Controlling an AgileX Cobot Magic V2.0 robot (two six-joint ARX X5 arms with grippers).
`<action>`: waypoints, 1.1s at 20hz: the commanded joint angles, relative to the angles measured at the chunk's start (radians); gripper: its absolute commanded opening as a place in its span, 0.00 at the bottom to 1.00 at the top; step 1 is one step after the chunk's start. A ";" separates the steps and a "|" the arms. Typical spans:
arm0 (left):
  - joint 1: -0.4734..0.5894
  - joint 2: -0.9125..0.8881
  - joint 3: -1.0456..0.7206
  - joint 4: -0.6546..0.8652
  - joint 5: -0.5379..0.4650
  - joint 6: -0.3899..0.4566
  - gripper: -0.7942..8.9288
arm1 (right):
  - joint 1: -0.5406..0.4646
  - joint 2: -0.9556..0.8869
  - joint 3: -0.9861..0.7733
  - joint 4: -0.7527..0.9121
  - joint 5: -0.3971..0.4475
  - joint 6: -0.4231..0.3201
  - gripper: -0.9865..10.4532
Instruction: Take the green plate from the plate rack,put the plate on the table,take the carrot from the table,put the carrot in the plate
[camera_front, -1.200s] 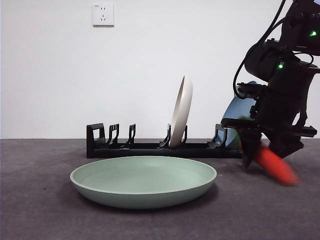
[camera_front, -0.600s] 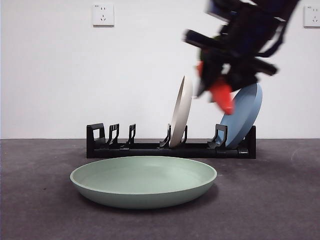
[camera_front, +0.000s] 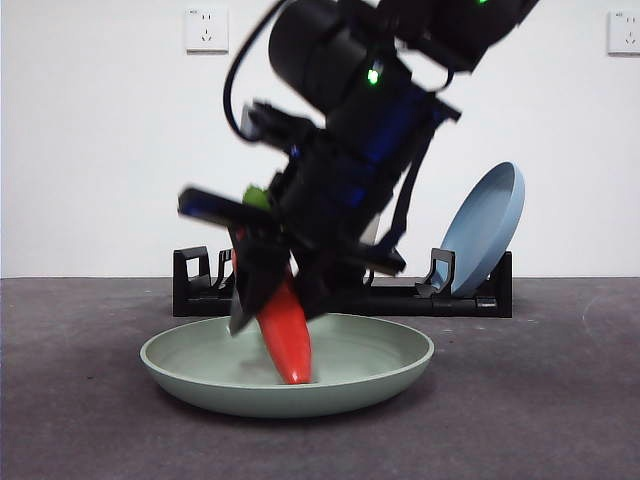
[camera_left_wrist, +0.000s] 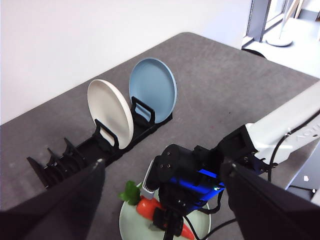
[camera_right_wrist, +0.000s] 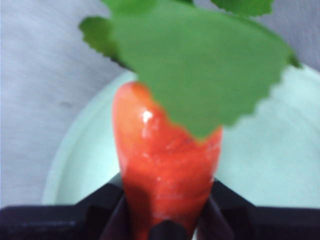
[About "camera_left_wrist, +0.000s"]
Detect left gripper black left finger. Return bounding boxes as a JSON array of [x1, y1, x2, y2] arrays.
[[0, 158, 106, 240]]

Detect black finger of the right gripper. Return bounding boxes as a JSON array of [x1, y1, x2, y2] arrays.
[[163, 211, 184, 240], [152, 207, 169, 230]]

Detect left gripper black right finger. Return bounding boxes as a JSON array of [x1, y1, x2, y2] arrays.
[[219, 161, 320, 240]]

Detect orange toy carrot green leaves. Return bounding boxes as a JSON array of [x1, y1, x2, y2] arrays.
[[118, 181, 195, 240]]

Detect green plate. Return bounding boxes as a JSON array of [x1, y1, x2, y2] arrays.
[[118, 182, 212, 240]]

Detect black plate rack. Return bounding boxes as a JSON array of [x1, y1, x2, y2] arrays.
[[26, 96, 175, 190]]

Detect blue plate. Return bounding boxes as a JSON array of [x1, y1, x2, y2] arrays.
[[128, 57, 178, 124]]

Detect beige plate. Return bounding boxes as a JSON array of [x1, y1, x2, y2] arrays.
[[86, 79, 135, 151]]

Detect white round-base floor stand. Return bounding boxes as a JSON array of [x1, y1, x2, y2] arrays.
[[265, 0, 294, 48]]

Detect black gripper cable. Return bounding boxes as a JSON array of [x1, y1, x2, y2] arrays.
[[183, 189, 238, 240]]

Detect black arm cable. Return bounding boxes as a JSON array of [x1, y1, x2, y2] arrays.
[[268, 119, 320, 181]]

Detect grey window frame post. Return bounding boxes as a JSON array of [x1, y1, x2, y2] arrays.
[[246, 0, 272, 43]]

